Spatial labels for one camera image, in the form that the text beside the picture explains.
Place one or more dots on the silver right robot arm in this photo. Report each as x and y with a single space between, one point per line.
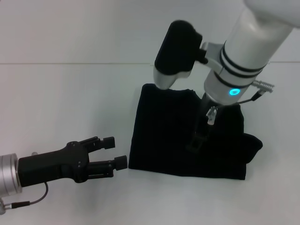
248 54

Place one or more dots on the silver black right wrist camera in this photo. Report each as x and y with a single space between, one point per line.
178 51

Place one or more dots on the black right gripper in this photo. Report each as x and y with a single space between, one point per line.
205 119

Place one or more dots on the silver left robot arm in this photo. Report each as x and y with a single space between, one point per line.
9 174

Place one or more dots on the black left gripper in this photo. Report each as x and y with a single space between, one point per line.
51 166

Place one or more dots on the black shirt with FREE print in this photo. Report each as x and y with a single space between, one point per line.
164 131

